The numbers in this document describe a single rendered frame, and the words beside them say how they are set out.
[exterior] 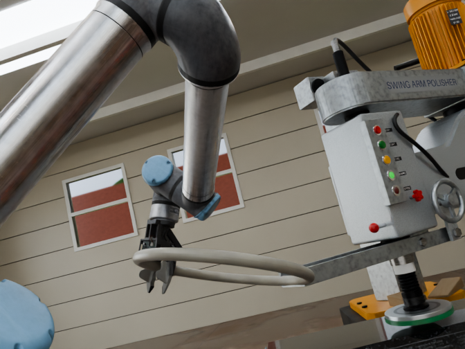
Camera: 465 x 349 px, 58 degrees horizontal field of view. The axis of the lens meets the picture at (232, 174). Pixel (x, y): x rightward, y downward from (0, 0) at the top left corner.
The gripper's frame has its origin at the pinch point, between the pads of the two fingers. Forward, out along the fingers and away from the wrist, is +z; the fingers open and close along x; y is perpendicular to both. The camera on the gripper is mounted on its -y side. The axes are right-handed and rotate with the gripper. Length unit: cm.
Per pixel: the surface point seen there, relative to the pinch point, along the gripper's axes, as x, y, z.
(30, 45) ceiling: -332, -86, -255
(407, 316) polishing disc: 58, -54, 0
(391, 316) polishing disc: 53, -55, 0
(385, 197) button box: 57, -36, -35
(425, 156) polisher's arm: 66, -53, -53
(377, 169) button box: 55, -33, -43
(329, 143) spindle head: 37, -38, -57
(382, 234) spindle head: 54, -44, -24
